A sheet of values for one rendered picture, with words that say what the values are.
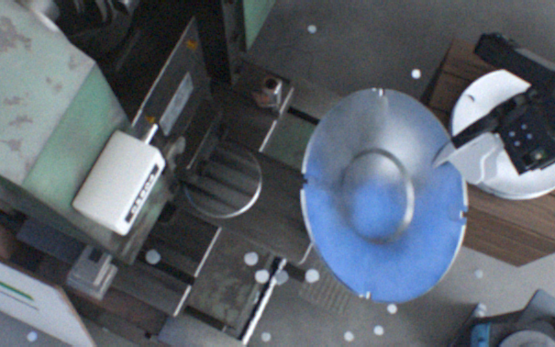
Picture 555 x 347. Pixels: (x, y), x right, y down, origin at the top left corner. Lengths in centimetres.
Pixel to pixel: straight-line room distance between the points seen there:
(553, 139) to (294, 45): 135
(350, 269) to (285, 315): 87
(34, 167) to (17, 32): 9
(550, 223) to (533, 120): 87
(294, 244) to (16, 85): 70
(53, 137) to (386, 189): 55
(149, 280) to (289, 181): 28
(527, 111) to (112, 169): 46
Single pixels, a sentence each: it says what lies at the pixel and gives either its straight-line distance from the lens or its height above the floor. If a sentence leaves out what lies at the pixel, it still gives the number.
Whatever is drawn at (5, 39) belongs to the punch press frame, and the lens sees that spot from 47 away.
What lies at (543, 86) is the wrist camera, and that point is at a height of 116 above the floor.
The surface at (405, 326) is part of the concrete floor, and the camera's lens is 190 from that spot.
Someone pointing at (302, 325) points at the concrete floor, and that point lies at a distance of 187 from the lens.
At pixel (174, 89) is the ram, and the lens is 83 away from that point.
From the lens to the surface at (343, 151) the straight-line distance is 100.
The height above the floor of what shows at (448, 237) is 101.
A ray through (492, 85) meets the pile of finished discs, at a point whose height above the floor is 40.
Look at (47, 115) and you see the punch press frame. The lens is 48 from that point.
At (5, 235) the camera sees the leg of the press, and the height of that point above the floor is 63.
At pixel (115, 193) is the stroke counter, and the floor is 134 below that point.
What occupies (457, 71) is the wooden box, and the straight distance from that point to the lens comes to 171.
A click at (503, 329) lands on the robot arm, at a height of 65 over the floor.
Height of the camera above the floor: 187
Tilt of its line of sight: 75 degrees down
